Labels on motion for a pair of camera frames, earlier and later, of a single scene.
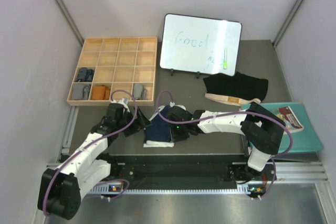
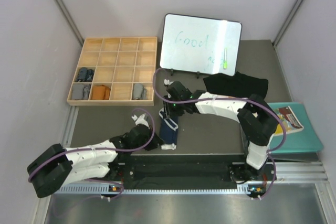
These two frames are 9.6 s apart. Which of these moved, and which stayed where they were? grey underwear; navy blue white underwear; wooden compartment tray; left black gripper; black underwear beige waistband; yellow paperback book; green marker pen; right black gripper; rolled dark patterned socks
Moved: navy blue white underwear; left black gripper; right black gripper
Stayed: yellow paperback book; wooden compartment tray; green marker pen; grey underwear; black underwear beige waistband; rolled dark patterned socks
